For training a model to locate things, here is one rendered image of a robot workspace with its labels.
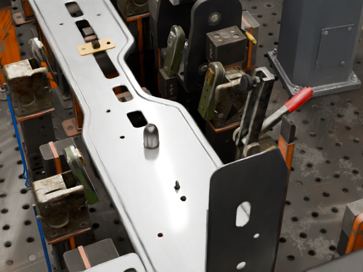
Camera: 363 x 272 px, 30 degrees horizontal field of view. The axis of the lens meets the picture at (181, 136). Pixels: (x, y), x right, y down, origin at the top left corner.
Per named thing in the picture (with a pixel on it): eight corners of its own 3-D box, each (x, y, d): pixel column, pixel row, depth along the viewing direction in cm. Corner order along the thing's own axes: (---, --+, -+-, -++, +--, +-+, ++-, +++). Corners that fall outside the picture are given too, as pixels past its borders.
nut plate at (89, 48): (80, 56, 153) (80, 52, 152) (75, 47, 155) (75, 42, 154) (116, 47, 155) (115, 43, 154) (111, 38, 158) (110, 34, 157)
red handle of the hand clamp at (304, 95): (235, 134, 125) (303, 79, 123) (240, 139, 127) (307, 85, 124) (246, 149, 122) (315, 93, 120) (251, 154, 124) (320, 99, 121)
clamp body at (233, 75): (193, 190, 164) (194, 69, 138) (235, 175, 167) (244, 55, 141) (209, 217, 158) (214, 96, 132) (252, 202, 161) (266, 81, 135)
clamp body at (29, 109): (18, 171, 169) (-9, 60, 144) (66, 156, 172) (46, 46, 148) (28, 197, 162) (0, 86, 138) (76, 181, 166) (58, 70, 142)
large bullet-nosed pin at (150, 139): (141, 145, 135) (139, 121, 130) (156, 141, 135) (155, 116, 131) (147, 156, 132) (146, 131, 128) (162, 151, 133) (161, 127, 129)
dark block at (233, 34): (201, 171, 168) (205, 32, 139) (227, 163, 170) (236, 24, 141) (210, 185, 165) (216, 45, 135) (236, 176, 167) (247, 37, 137)
